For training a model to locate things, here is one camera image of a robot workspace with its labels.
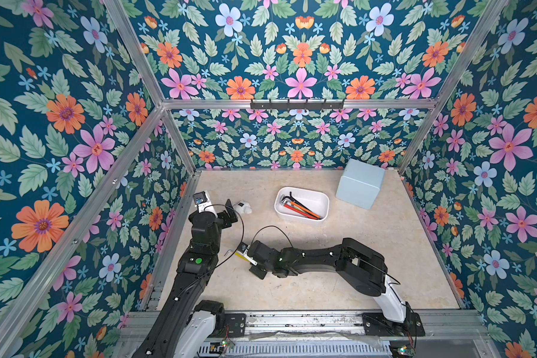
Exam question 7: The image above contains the black hook rail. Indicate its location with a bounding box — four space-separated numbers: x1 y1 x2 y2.
249 99 345 111

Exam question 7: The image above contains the yellow hex key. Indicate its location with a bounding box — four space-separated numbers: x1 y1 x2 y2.
225 250 257 265

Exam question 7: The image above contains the white slotted cable duct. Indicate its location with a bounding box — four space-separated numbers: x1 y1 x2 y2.
195 341 392 357

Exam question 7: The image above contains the light blue cube box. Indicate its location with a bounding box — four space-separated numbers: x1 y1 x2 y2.
336 159 386 210

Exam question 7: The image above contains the red hex key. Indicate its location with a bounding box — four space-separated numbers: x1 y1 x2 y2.
283 204 320 220

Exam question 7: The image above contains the small white figurine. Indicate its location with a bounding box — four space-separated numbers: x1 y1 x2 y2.
233 201 252 215

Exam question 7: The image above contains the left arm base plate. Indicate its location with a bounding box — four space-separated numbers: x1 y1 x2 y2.
189 310 247 338

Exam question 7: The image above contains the orange hex key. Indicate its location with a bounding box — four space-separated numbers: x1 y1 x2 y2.
287 193 322 220

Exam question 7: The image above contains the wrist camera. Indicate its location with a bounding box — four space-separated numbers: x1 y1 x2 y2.
237 243 257 266
192 190 213 213

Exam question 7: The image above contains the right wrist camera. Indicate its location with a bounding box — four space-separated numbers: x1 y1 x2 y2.
237 243 257 266

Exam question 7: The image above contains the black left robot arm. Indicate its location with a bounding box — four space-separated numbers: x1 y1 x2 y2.
132 192 240 357

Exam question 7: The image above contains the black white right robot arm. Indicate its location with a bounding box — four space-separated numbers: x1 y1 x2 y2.
240 238 412 324

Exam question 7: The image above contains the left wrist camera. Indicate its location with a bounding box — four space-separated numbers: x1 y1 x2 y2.
192 190 213 213

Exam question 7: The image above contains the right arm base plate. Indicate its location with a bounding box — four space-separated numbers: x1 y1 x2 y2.
361 306 425 337

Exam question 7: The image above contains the large black hex key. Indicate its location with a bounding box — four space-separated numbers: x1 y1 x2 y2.
280 195 322 220

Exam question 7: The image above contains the white storage box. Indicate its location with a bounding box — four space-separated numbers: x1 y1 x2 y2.
274 186 330 225

